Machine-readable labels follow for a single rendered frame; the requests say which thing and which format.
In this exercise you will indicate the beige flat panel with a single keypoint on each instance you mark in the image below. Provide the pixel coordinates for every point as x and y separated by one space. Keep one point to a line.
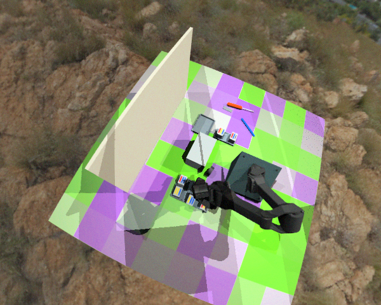
124 150

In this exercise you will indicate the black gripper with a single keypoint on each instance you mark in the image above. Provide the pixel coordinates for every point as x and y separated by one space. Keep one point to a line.
199 181

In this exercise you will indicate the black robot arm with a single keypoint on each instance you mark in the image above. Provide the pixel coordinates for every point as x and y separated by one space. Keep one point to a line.
219 194

